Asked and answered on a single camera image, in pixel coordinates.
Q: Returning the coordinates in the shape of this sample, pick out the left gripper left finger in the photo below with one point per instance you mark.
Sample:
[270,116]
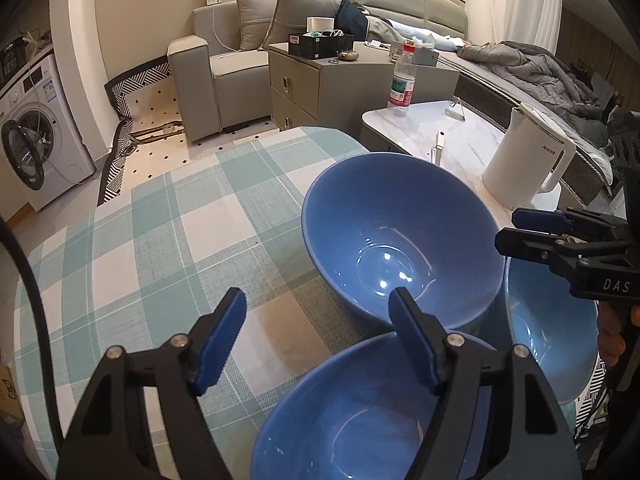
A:
[109,436]

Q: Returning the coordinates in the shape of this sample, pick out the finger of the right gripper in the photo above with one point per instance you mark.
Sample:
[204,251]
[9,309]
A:
[545,219]
[540,252]

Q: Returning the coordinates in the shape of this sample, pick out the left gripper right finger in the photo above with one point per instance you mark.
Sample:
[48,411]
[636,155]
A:
[526,435]

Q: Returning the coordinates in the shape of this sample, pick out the light blue bowl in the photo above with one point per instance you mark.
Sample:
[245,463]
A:
[559,329]

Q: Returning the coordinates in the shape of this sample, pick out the large blue bowl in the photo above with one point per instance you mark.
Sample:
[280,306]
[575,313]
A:
[361,415]

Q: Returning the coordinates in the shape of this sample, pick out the blue bowl back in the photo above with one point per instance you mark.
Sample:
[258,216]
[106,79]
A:
[378,221]

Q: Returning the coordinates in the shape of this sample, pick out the person's right hand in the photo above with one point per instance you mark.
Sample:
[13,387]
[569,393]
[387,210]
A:
[611,344]

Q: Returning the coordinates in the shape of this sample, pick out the white electric kettle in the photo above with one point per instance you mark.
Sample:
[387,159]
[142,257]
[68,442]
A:
[531,158]

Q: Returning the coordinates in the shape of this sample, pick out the cardboard box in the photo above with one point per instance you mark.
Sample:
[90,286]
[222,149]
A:
[10,406]

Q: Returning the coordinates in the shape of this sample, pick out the grey duvet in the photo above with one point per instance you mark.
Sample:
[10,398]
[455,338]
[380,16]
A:
[544,77]

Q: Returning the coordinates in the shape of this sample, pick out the bed with beige headboard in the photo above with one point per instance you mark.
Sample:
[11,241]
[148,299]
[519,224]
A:
[496,77]

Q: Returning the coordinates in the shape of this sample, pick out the green checkered tablecloth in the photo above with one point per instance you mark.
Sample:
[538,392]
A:
[146,265]

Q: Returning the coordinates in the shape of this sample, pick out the plastic water bottle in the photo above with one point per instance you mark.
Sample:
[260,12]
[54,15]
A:
[404,80]

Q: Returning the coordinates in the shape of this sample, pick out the white curtain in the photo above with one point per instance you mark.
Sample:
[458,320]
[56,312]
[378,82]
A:
[530,21]

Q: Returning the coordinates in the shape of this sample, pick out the beige bedside cabinet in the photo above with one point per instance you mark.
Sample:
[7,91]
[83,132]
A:
[328,92]

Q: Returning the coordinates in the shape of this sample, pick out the dark blue clothing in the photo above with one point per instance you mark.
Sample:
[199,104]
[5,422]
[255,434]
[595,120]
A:
[351,18]

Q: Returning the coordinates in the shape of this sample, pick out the black patterned folded mat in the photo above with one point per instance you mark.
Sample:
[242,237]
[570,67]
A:
[145,102]

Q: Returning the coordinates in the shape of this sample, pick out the black organizer box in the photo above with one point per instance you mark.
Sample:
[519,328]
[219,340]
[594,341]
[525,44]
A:
[322,45]

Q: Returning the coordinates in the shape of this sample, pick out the white washing machine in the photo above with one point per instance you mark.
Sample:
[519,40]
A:
[39,137]

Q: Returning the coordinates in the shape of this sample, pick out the grey cushion right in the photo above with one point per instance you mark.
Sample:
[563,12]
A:
[290,17]

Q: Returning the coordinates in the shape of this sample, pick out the grey cushion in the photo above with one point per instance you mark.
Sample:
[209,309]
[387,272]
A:
[290,17]
[255,18]

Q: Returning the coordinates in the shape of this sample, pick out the beige sofa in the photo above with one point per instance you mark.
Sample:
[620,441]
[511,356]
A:
[218,85]

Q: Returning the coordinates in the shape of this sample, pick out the grey cushion left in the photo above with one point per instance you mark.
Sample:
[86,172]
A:
[255,18]

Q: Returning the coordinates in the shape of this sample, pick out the black pressure cooker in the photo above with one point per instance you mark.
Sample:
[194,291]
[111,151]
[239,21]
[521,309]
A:
[12,59]

